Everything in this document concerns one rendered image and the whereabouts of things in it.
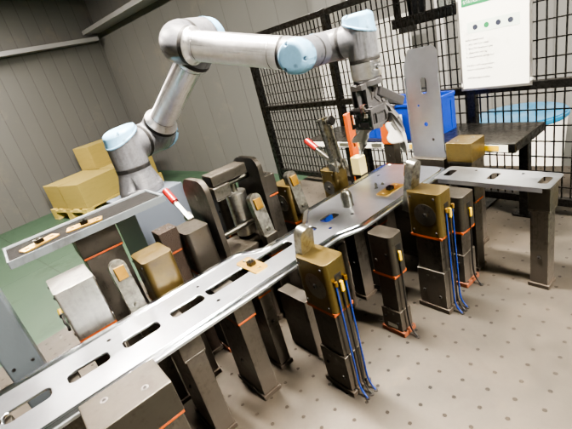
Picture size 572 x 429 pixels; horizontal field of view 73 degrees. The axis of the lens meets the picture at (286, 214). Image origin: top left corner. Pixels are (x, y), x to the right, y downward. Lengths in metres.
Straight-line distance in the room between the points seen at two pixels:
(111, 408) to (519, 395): 0.75
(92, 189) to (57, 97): 2.00
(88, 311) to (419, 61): 1.10
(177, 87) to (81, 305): 0.73
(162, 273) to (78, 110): 6.56
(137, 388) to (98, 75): 7.13
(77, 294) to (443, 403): 0.78
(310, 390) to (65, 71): 6.89
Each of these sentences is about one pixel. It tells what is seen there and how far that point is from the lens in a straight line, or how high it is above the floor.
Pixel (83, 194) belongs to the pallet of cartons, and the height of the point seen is 0.36.
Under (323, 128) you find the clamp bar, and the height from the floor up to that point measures 1.19.
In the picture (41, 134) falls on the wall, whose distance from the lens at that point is 7.21.
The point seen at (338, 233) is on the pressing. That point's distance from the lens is 0.95.
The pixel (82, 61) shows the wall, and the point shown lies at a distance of 7.58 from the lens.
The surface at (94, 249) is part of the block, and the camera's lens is 1.07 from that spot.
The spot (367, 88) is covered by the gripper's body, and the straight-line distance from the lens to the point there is 1.02.
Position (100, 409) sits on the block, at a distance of 0.68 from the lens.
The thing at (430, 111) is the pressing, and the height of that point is 1.15.
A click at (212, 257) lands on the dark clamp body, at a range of 1.03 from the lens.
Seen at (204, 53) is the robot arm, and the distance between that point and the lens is 1.06.
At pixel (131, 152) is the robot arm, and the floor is 1.25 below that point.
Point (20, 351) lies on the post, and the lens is 1.13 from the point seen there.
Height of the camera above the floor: 1.43
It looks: 22 degrees down
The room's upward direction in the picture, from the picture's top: 15 degrees counter-clockwise
